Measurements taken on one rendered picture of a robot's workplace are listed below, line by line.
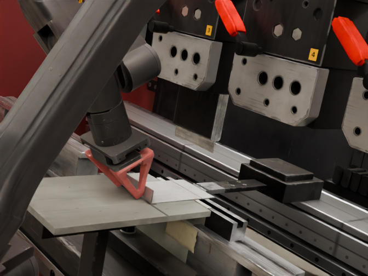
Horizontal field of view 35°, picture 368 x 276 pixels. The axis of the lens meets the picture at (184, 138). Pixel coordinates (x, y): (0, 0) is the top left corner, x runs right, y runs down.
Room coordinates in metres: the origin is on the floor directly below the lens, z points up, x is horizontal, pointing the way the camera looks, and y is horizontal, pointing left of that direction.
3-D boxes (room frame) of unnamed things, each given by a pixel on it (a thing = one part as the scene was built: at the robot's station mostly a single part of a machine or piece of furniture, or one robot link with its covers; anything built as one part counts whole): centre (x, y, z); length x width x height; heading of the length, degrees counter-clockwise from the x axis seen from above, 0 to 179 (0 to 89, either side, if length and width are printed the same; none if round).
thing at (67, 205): (0.83, 0.10, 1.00); 0.26 x 0.18 x 0.01; 130
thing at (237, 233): (0.89, -0.04, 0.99); 0.20 x 0.03 x 0.03; 40
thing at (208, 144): (0.92, -0.02, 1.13); 0.10 x 0.02 x 0.10; 40
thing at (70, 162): (1.34, 0.34, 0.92); 0.50 x 0.06 x 0.10; 40
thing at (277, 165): (1.02, -0.14, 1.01); 0.26 x 0.12 x 0.05; 130
